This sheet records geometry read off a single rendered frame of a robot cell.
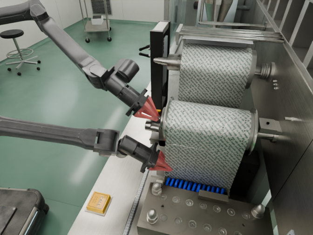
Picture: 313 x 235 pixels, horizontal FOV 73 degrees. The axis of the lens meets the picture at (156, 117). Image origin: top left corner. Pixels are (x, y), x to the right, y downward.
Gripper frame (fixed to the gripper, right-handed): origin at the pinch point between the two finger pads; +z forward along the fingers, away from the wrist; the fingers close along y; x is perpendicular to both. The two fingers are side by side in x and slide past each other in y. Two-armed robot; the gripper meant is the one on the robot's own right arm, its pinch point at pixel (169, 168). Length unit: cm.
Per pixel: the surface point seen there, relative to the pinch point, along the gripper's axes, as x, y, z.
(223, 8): 38, -73, -8
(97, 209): -25.1, 13.3, -13.8
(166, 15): 10, -102, -32
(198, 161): 10.7, 0.3, 4.7
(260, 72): 35.7, -28.7, 10.0
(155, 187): -2.2, 8.0, -2.3
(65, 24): -259, -453, -261
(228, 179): 10.8, 0.3, 17.1
